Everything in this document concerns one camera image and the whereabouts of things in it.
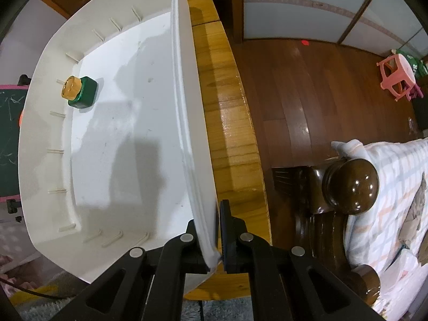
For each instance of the dark wooden bed post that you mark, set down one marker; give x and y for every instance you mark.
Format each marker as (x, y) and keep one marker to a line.
(324, 197)

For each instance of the green bottle gold cap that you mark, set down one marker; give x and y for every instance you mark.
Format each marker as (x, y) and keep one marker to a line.
(79, 92)

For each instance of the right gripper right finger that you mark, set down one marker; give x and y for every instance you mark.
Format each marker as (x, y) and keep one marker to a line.
(284, 284)

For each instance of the pink plastic stool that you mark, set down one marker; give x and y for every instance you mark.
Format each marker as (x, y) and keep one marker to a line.
(398, 76)

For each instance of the white plastic storage bin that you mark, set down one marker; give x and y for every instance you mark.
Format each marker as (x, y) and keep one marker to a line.
(132, 169)

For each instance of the green chalkboard pink frame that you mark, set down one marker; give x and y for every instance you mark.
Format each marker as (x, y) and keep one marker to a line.
(12, 104)

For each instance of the sliding wardrobe door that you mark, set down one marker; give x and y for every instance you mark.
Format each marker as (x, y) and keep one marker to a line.
(377, 26)

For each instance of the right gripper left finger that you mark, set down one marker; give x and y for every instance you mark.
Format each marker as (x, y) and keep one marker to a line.
(155, 277)

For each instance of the checked white blanket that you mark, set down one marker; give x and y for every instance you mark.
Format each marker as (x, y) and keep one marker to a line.
(388, 237)

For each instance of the grey fluffy rug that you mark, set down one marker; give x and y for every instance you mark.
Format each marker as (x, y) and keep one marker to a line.
(234, 309)

